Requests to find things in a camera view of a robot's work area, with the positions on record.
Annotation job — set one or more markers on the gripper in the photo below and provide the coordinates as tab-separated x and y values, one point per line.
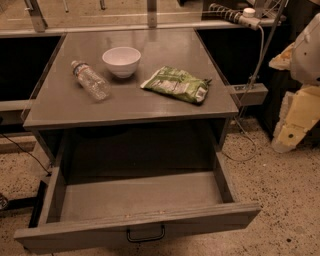
307	58

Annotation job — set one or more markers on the grey top drawer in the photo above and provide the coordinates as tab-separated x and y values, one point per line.
101	187

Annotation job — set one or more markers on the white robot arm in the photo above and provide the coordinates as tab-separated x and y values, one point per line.
309	38

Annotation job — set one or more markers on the grey cabinet with top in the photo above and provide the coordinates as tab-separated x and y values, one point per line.
64	112

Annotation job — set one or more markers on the dark cabinet at right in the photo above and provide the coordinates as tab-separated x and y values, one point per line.
299	13

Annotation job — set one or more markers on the white emergency stop button box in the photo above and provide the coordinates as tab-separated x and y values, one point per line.
248	19

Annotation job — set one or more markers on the green chip bag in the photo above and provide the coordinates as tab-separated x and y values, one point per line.
178	84

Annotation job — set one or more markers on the white ceramic bowl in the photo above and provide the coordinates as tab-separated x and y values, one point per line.
122	61

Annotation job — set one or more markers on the clear plastic water bottle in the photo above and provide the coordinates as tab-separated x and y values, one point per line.
92	82

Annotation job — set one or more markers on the grey wall bracket box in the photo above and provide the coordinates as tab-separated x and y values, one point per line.
243	96

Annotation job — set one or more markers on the black drawer handle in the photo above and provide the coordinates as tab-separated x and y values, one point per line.
147	234

